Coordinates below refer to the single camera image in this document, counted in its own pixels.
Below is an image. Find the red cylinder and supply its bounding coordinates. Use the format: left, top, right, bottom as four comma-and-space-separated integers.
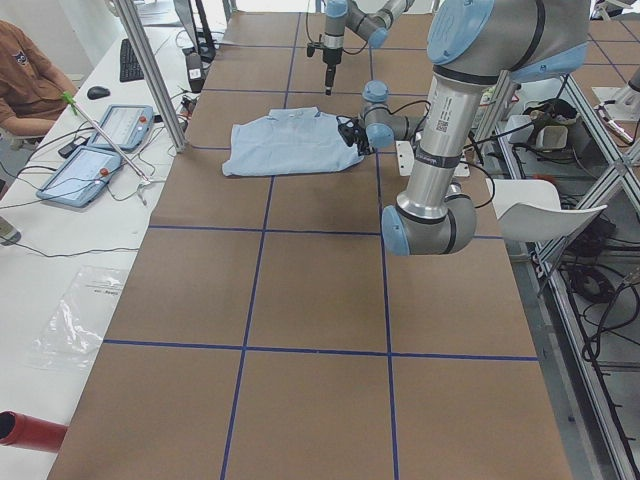
1, 411, 67, 453

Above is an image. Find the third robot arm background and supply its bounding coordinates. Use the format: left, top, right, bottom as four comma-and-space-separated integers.
592, 70, 639, 121

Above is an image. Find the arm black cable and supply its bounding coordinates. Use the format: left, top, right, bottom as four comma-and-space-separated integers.
303, 0, 371, 56
335, 99, 496, 210

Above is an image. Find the black power adapter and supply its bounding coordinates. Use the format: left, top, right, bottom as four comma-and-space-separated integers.
185, 51, 205, 93

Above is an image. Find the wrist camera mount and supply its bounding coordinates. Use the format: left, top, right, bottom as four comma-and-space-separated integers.
336, 115, 361, 147
306, 42, 324, 58

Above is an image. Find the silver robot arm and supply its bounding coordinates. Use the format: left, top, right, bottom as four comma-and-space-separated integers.
381, 0, 590, 256
307, 0, 414, 96

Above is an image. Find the aluminium frame post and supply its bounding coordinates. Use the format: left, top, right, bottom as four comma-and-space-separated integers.
114, 0, 186, 153

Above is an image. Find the light blue button shirt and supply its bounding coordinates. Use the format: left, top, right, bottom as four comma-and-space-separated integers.
222, 107, 363, 177

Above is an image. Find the metal rod with green tip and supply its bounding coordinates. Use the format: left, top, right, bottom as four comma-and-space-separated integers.
61, 91, 151, 185

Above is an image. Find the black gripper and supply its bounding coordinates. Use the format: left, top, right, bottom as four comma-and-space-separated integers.
322, 47, 342, 96
353, 129, 373, 156

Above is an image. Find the blue teach pendant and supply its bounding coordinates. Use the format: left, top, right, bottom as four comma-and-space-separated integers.
99, 104, 154, 152
36, 146, 122, 208

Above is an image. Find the white plastic chair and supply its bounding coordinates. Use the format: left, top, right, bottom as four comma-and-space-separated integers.
487, 179, 607, 242

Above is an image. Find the black keyboard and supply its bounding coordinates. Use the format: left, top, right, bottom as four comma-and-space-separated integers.
119, 38, 144, 83

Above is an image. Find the person in brown shirt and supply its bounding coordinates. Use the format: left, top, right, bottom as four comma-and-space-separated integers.
1, 21, 77, 137

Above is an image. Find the clear plastic bag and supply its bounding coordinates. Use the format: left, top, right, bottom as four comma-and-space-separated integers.
26, 266, 129, 372

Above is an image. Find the far blue teach pendant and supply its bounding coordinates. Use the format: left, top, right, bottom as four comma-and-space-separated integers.
99, 104, 154, 152

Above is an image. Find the black computer mouse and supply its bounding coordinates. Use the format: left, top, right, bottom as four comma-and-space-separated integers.
86, 86, 111, 100

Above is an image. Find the near blue teach pendant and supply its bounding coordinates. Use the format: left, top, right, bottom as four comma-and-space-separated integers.
36, 146, 122, 208

